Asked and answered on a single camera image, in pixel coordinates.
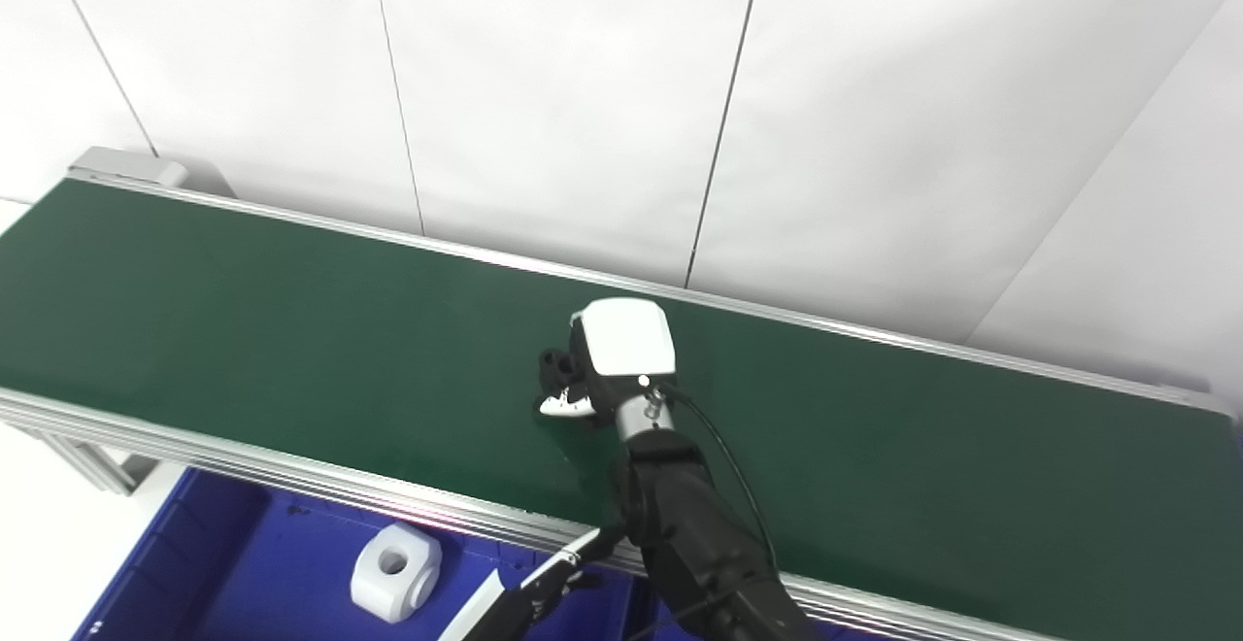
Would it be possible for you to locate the white plastic part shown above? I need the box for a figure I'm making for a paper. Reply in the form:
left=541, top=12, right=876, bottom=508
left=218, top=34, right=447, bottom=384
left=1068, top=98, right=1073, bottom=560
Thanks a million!
left=350, top=523, right=443, bottom=624

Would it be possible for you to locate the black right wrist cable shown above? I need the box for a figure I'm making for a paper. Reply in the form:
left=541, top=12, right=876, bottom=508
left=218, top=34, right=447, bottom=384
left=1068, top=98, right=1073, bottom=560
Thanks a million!
left=655, top=384, right=784, bottom=586

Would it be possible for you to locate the black flanged part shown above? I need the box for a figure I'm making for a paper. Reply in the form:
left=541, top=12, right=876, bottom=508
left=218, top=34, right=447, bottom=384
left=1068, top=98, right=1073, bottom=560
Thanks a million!
left=539, top=348, right=576, bottom=399

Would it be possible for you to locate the aluminium conveyor leg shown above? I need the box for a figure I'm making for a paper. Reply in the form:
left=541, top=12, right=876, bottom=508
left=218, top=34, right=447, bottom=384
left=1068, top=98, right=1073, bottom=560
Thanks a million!
left=39, top=432, right=162, bottom=496

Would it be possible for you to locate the blue plastic bin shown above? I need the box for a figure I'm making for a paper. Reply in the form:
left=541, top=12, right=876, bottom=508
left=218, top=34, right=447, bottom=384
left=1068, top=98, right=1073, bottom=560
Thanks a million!
left=70, top=466, right=644, bottom=641
left=629, top=590, right=702, bottom=641

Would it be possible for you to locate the grey conveyor end housing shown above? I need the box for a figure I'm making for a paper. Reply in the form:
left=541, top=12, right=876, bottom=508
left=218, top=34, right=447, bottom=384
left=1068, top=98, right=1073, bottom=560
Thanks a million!
left=68, top=146, right=236, bottom=201

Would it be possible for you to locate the green conveyor belt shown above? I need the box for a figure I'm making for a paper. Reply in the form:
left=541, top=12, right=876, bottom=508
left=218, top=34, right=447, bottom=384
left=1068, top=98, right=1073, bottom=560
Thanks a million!
left=0, top=180, right=1236, bottom=641
left=0, top=170, right=1243, bottom=641

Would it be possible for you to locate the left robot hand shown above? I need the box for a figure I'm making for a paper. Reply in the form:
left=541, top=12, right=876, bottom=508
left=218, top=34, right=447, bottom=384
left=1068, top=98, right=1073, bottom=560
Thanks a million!
left=437, top=523, right=628, bottom=641

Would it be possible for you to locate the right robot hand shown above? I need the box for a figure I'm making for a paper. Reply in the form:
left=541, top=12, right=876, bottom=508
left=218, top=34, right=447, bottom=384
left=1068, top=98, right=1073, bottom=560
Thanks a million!
left=537, top=297, right=679, bottom=428

